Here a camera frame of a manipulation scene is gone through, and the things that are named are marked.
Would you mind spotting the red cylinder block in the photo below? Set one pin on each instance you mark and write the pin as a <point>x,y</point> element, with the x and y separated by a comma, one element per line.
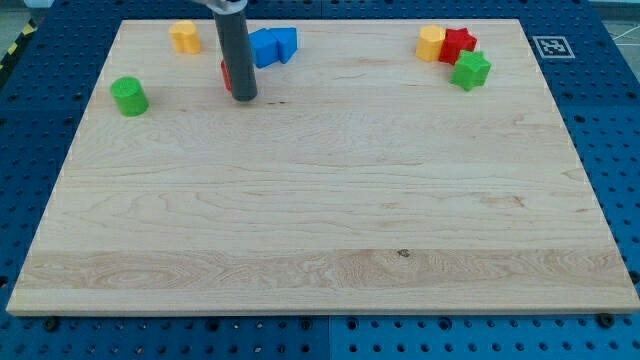
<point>225,76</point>

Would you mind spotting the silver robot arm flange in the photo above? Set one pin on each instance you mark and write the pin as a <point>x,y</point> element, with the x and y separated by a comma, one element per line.
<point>224,7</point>

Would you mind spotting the light wooden board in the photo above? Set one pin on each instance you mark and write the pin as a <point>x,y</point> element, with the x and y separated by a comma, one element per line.
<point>358,181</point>

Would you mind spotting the blue cube block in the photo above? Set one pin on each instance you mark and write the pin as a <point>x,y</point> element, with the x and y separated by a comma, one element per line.
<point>264,47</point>

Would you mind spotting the blue triangle block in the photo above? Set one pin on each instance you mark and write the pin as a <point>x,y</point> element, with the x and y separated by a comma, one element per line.
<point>286,42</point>

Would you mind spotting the yellow hexagon block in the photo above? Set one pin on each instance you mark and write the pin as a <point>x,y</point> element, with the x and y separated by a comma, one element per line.
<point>429,43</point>

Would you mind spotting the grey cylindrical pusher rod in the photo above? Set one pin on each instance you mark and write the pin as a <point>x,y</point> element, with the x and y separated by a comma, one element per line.
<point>236,49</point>

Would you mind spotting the green star block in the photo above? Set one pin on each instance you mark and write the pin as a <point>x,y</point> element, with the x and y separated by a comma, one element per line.
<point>470,70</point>

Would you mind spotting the red star block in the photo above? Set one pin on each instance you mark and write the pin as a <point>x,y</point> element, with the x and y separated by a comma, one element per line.
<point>456,41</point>

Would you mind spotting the yellow heart block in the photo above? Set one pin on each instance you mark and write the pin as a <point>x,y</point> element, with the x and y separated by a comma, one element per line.
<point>185,37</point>

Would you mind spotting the green cylinder block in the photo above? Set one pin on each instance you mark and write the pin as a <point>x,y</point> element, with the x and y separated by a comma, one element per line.
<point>129,96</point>

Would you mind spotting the white fiducial marker tag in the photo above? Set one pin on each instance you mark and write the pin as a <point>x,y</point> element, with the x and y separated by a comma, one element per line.
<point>553,47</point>

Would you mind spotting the yellow black hazard tape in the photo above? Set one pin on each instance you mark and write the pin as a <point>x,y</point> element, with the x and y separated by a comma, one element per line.
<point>18,47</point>

